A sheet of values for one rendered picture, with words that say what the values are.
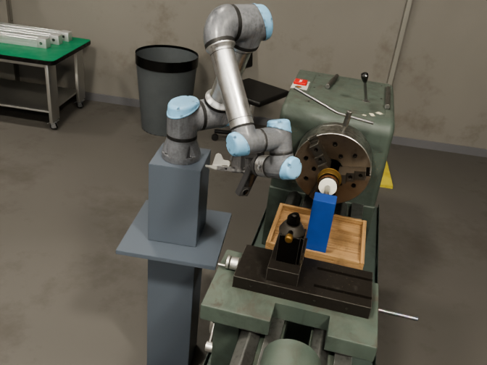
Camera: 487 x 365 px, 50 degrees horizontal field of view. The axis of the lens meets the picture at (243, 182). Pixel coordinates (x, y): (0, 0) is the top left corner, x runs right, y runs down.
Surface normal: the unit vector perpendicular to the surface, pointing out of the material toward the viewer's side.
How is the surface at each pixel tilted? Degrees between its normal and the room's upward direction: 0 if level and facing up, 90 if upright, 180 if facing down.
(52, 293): 0
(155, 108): 95
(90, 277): 0
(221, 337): 90
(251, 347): 26
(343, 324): 0
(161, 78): 95
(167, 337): 90
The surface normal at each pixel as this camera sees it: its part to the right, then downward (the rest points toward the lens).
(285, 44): -0.14, 0.47
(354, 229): 0.10, -0.87
